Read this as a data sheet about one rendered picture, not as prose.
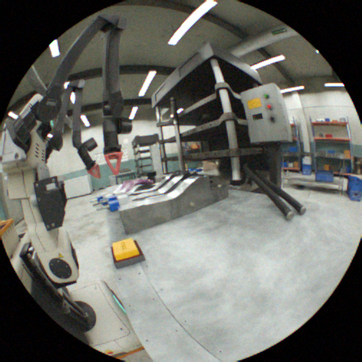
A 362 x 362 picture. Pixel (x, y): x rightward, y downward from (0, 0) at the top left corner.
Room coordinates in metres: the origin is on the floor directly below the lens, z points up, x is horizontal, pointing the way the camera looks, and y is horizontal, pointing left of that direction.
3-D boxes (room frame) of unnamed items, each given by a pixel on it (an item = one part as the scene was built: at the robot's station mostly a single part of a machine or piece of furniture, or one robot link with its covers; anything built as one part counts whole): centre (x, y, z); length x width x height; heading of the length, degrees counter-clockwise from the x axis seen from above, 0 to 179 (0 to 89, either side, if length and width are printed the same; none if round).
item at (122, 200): (0.44, 0.27, 0.89); 0.13 x 0.05 x 0.05; 120
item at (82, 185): (5.48, 5.23, 0.47); 1.52 x 0.77 x 0.94; 116
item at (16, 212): (1.50, 6.27, 0.98); 1.00 x 0.47 x 1.95; 26
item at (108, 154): (0.44, 0.22, 1.05); 0.07 x 0.07 x 0.09; 30
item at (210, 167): (1.49, -0.37, 0.87); 0.50 x 0.27 x 0.17; 120
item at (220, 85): (1.56, -0.42, 1.45); 1.29 x 0.82 x 0.19; 30
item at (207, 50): (1.58, -0.44, 1.75); 1.30 x 0.89 x 0.62; 30
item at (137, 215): (0.62, 0.06, 0.87); 0.50 x 0.26 x 0.14; 120
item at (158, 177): (0.89, 0.31, 0.86); 0.50 x 0.26 x 0.11; 137
